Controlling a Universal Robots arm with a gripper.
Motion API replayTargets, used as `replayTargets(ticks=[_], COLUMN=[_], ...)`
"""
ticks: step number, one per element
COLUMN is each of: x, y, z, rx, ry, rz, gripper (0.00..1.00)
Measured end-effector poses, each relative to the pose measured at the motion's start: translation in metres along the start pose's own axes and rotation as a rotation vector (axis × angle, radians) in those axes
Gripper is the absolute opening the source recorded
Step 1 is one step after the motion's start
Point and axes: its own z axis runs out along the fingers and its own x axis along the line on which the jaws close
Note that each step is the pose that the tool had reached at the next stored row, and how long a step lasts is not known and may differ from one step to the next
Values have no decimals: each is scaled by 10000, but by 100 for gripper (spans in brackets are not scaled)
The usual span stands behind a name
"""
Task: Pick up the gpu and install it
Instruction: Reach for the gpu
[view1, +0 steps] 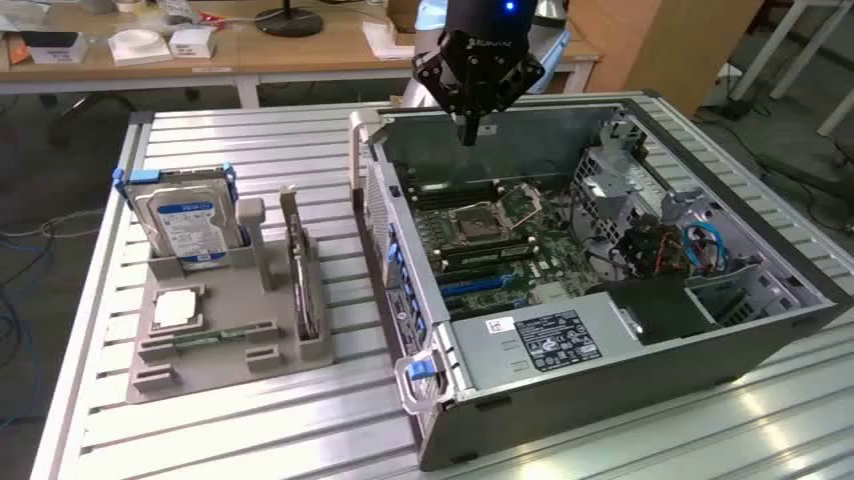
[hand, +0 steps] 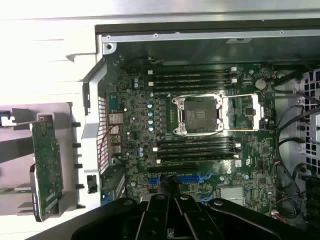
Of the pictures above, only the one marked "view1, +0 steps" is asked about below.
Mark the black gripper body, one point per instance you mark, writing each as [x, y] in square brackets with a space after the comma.
[483, 30]

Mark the green GPU card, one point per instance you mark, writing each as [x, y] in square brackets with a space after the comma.
[303, 280]

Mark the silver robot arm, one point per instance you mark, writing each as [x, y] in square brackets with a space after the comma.
[423, 30]

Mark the plain white box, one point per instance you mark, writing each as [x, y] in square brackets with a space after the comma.
[390, 42]

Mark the wooden desk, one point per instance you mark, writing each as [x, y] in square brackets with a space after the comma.
[301, 55]

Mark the wooden cabinet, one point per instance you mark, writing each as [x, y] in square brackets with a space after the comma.
[668, 50]

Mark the metal drive cage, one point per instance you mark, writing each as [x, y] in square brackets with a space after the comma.
[604, 180]

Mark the metal socket cover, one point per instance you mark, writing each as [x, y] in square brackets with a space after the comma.
[523, 202]

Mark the black lamp base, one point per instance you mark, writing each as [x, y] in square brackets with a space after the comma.
[290, 22]

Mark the CPU socket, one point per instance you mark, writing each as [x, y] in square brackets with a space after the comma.
[477, 222]

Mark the installed RAM stick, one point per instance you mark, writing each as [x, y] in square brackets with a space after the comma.
[481, 254]

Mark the green motherboard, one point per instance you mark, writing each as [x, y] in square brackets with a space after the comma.
[554, 260]

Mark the small white labelled box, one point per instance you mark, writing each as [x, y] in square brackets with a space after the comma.
[193, 44]

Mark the blue expansion slot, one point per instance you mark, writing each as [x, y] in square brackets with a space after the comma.
[467, 288]

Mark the white box with round insert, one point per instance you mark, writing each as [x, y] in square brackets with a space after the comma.
[140, 47]

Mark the hard disk with blue carrier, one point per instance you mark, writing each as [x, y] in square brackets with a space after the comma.
[181, 225]

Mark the black plastic shroud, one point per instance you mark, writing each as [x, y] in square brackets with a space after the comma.
[654, 310]

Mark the grey power supply unit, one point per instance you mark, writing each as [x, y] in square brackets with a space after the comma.
[534, 340]

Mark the black chair base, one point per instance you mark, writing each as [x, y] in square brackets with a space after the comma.
[94, 107]

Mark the grey disk bay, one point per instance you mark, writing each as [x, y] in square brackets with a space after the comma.
[748, 295]

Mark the white box with black lid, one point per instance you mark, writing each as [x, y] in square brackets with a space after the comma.
[54, 47]

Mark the silver CPU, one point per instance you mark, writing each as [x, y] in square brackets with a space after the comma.
[177, 310]

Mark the green loose RAM stick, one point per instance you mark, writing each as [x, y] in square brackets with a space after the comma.
[214, 336]

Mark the grey parts rack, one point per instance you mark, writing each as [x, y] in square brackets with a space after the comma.
[221, 370]

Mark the open grey PC case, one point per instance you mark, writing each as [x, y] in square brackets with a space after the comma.
[601, 425]

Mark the white table frame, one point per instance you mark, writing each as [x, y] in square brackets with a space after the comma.
[801, 40]

